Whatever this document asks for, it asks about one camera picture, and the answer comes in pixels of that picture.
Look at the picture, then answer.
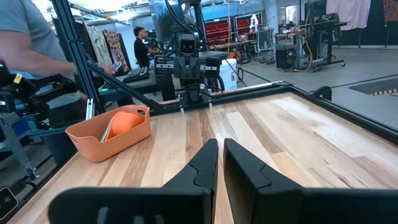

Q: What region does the person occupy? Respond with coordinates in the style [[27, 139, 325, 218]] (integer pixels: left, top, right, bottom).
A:
[[0, 0, 116, 103], [132, 26, 160, 69]]

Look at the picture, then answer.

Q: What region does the orange plastic basket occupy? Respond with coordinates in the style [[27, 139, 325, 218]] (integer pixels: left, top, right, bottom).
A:
[[65, 104, 152, 164]]

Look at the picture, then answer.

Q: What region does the large dark display screen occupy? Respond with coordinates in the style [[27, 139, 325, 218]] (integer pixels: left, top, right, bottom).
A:
[[148, 0, 185, 44]]

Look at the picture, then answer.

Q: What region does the brown patterned wall hanging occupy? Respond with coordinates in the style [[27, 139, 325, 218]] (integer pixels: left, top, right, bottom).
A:
[[102, 29, 131, 73]]

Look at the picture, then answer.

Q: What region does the black keyboard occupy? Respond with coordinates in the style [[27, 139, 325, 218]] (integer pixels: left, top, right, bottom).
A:
[[122, 65, 150, 84]]

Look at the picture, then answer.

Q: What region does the orange measuring cup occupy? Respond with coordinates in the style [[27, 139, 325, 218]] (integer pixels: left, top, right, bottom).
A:
[[106, 111, 146, 141]]

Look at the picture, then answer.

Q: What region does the black clamp handle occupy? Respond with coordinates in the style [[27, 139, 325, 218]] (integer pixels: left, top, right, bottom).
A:
[[312, 85, 333, 101]]

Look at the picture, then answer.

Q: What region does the black computer box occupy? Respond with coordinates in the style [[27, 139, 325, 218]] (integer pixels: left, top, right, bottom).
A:
[[274, 45, 299, 70]]

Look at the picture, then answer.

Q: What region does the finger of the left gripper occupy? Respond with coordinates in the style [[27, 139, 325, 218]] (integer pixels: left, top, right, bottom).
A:
[[172, 58, 188, 81], [186, 58, 203, 81]]

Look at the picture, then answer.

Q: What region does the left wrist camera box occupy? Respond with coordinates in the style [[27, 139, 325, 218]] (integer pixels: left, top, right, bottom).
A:
[[178, 32, 199, 57]]

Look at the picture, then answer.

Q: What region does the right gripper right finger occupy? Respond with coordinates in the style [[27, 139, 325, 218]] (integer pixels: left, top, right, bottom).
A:
[[223, 138, 398, 224]]

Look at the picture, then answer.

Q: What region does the white robot figure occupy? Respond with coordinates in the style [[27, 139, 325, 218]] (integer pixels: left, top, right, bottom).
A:
[[248, 13, 260, 32]]

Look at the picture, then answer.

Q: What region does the cream patterned wall hanging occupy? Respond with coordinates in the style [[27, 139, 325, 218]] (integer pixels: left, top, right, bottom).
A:
[[85, 24, 113, 67]]

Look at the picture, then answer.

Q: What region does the pale pink hanging cloth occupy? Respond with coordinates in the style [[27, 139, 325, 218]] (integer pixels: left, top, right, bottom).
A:
[[325, 0, 373, 32]]

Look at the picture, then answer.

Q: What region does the black floor mat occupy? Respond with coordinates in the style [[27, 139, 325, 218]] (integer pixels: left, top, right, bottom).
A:
[[347, 77, 398, 97]]

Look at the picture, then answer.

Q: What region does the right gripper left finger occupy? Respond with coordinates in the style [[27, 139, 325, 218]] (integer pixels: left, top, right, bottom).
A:
[[47, 138, 220, 224]]

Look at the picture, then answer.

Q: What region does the white plastic bucket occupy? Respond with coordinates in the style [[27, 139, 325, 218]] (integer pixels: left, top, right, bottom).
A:
[[218, 58, 238, 92]]

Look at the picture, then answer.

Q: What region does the red storage shelf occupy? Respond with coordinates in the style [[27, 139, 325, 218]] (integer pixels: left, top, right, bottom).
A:
[[203, 19, 233, 45], [234, 16, 264, 37]]

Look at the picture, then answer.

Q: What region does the black workstation cart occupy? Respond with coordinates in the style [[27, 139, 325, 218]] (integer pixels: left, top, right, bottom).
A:
[[305, 11, 348, 70]]

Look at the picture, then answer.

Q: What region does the yellow hanging cable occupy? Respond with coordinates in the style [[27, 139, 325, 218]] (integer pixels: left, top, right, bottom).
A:
[[293, 5, 314, 73]]

